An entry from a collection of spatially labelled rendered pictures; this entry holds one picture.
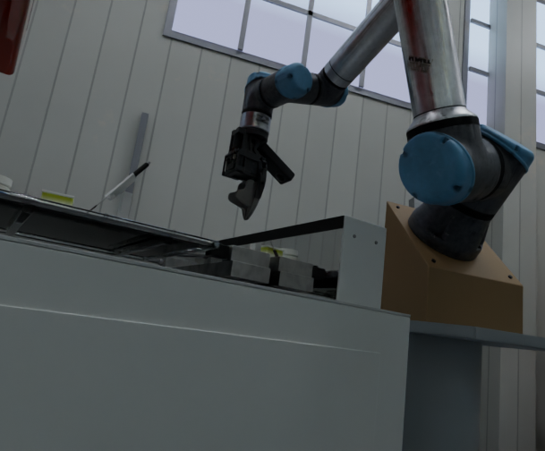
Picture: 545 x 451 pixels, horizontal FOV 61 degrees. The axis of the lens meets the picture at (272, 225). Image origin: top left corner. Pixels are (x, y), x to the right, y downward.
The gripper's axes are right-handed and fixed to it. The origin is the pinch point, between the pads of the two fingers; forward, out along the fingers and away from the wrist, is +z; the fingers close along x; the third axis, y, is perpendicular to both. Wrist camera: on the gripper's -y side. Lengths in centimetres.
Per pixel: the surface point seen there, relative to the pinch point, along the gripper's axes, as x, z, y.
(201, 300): 46, 24, 30
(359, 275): 40.2, 15.7, 1.2
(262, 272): 22.7, 15.9, 8.1
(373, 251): 40.2, 11.4, -1.4
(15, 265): 46, 23, 48
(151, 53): -179, -136, -11
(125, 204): -16.8, 1.1, 24.5
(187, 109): -172, -104, -38
